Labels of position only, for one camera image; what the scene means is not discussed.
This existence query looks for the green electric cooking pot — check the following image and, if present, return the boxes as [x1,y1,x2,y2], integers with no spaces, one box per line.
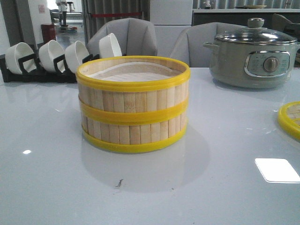
[203,17,300,89]

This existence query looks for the right grey chair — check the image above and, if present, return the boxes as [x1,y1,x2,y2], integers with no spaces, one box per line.
[169,22,243,68]

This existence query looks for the white steamer liner cloth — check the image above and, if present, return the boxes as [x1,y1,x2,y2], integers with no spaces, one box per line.
[88,62,181,82]

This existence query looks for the left grey chair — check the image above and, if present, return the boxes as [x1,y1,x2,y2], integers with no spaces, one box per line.
[87,18,158,56]

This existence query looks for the red trash bin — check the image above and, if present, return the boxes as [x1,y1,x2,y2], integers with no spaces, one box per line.
[41,24,56,44]

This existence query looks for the glass pot lid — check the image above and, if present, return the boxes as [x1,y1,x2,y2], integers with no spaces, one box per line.
[215,18,297,45]

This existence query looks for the white refrigerator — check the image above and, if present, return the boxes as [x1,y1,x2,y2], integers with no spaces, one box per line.
[149,0,193,57]

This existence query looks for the black dish rack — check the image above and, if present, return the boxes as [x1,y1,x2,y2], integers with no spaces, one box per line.
[0,44,101,83]

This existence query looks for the woven bamboo steamer lid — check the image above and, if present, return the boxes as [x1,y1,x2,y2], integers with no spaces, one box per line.
[277,101,300,141]

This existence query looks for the grey chair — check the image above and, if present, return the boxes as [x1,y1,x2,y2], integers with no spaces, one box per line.
[87,18,158,56]
[169,22,243,68]

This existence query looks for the grey kitchen counter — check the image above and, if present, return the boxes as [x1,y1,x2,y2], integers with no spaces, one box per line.
[192,8,300,28]

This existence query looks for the bamboo steamer tray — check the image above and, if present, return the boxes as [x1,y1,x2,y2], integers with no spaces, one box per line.
[82,112,188,153]
[76,56,190,125]

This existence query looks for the red barrier belt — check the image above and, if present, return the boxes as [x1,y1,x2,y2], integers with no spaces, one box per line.
[87,11,143,19]

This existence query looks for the white bowl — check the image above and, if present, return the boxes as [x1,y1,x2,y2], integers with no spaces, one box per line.
[98,33,122,58]
[65,41,89,73]
[38,40,65,72]
[5,42,34,75]

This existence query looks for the person in white shirt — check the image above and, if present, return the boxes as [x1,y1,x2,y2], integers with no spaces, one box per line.
[56,0,68,26]

